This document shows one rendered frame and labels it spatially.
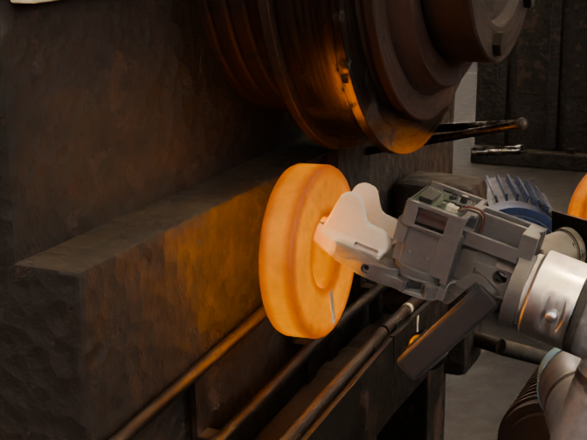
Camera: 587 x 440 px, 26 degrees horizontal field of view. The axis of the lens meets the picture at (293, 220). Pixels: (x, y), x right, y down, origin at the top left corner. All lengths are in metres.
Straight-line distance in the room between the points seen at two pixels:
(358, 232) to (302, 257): 0.05
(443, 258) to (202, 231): 0.21
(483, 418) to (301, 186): 1.85
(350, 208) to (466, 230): 0.10
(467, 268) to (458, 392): 1.96
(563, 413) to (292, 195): 0.29
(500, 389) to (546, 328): 2.01
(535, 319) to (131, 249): 0.33
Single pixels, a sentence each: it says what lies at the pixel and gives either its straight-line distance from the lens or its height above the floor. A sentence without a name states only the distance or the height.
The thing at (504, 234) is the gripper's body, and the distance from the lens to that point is 1.08.
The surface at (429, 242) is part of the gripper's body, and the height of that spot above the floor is 0.85.
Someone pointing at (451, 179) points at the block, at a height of 0.80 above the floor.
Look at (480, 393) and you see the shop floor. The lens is 3.04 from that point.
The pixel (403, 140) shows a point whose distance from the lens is 1.26.
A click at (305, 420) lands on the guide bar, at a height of 0.70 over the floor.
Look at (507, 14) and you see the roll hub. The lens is 1.30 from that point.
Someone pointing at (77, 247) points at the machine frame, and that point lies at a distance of 0.99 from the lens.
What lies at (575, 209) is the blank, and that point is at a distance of 1.74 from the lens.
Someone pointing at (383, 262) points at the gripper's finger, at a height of 0.83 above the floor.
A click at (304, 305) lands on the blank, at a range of 1.10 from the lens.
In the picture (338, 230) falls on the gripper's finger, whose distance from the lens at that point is 1.11.
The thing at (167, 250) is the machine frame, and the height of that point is 0.85.
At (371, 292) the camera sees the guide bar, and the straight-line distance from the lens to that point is 1.42.
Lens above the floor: 1.13
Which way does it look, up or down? 14 degrees down
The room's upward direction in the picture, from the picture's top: straight up
